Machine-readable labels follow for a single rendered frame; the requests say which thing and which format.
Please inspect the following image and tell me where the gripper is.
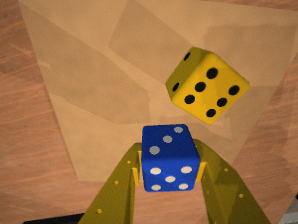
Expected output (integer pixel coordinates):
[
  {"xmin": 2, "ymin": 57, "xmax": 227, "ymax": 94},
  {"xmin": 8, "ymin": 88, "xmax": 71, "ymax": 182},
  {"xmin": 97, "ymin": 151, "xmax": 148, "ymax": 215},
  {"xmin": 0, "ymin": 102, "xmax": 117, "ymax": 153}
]
[{"xmin": 78, "ymin": 139, "xmax": 271, "ymax": 224}]

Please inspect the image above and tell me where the blue die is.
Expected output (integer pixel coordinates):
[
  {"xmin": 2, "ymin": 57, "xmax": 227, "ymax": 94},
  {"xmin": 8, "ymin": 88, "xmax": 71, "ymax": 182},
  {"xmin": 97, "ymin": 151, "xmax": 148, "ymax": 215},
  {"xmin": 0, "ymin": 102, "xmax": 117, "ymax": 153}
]
[{"xmin": 141, "ymin": 124, "xmax": 201, "ymax": 192}]

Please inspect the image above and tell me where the yellow die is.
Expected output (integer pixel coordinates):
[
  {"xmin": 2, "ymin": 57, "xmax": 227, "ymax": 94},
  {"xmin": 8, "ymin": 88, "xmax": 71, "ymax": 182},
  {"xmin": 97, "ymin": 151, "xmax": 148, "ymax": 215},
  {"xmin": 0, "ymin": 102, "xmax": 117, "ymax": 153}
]
[{"xmin": 165, "ymin": 47, "xmax": 250, "ymax": 124}]

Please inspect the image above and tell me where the tan flat mat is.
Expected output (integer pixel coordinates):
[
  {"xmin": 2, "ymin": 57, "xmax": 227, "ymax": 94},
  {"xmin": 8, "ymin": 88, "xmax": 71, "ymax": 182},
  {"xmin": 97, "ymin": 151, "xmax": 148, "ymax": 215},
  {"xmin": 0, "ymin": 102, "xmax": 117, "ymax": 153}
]
[{"xmin": 18, "ymin": 0, "xmax": 298, "ymax": 182}]

